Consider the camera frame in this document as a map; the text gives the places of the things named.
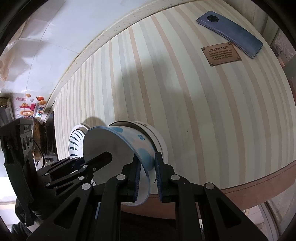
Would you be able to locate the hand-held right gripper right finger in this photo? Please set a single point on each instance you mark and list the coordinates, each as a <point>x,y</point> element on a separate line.
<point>159,178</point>

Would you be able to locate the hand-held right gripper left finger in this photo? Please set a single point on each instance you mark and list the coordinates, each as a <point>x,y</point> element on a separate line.
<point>137,178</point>

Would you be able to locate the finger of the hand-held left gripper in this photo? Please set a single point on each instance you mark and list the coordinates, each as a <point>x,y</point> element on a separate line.
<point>99,161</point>
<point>64,165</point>

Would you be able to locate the white bowl with blue flowers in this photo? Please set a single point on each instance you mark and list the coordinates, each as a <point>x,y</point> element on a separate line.
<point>108,143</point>

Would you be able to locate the blue striped white plate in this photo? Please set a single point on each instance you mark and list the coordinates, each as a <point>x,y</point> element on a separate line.
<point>76,139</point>

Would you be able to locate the plain white bowl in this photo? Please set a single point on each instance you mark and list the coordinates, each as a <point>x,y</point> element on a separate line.
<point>158,141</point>

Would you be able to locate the striped mat with cat print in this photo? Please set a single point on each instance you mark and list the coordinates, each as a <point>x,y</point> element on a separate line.
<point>185,104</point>

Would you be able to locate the brown label patch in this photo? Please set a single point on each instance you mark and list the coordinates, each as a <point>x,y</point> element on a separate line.
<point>220,54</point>

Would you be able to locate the blue smartphone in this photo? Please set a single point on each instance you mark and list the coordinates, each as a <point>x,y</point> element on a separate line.
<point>231,32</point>

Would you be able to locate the frosted glass sliding door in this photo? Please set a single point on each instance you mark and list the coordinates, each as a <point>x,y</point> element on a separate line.
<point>284,51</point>

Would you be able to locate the colourful wall sticker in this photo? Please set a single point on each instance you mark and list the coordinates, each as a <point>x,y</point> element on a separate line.
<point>30,106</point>

